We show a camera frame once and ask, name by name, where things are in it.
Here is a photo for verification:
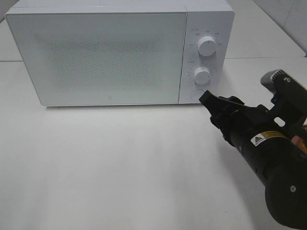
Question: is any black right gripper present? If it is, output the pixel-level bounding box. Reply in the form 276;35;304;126
199;90;307;153

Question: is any round white door button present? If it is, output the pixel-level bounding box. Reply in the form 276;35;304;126
190;89;204;102

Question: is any white microwave door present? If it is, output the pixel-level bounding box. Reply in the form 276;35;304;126
7;12;186;106

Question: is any burger with lettuce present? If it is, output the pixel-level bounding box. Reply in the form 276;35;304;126
292;136;307;154

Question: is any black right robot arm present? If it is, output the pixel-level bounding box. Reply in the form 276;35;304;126
200;91;307;230

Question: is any lower white dial knob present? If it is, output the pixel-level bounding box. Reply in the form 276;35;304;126
193;67;211;85

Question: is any white dial knob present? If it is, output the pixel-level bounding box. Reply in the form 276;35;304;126
193;67;211;85
197;34;217;57

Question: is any upper white dial knob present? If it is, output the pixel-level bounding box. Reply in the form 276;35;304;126
197;34;217;57

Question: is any white microwave oven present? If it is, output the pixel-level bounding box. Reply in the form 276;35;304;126
5;0;235;106

